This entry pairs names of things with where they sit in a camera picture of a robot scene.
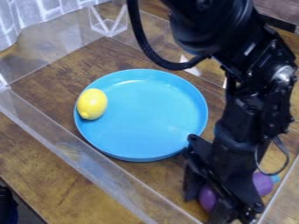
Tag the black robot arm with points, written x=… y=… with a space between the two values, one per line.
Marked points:
x=225 y=30

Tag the blue round tray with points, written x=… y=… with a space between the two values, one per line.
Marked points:
x=155 y=108

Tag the clear acrylic enclosure wall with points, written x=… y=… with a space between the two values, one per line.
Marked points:
x=71 y=183

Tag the yellow toy lemon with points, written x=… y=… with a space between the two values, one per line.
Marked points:
x=92 y=103

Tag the purple toy eggplant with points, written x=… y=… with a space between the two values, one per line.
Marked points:
x=264 y=184

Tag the white patterned curtain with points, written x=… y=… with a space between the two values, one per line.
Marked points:
x=21 y=13

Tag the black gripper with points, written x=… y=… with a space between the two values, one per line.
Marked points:
x=225 y=169

